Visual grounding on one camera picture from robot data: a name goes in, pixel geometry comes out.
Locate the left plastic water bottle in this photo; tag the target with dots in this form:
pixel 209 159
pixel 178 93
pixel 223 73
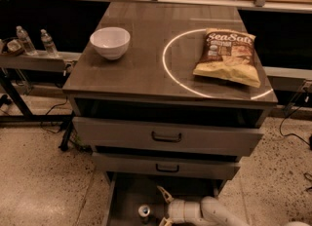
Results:
pixel 26 41

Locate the top drawer with handle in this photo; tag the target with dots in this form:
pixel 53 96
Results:
pixel 167 137

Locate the right plastic water bottle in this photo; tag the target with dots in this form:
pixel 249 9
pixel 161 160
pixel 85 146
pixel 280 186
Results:
pixel 49 44

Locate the plastic water bottle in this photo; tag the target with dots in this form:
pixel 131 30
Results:
pixel 49 44
pixel 26 41

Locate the sea salt chips bag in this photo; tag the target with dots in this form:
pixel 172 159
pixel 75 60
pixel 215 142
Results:
pixel 228 55

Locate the white bowl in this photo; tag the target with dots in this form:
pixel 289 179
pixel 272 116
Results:
pixel 111 42

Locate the drawer with handle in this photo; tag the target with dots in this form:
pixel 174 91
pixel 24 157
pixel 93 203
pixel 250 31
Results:
pixel 167 137
pixel 165 166

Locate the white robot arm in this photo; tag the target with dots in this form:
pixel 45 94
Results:
pixel 208 212

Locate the small dark bowl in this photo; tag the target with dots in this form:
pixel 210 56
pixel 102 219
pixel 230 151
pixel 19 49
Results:
pixel 10 47

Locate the redbull can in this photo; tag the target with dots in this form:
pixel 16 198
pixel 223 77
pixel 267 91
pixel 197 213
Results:
pixel 144 211

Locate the grey side bench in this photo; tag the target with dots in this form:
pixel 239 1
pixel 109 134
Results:
pixel 40 62

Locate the open bottom drawer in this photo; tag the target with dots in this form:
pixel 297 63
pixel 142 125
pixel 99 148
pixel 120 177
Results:
pixel 129 191

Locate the middle drawer with handle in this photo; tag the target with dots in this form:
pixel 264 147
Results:
pixel 165 166

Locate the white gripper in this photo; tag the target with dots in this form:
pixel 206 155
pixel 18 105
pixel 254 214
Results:
pixel 176 210

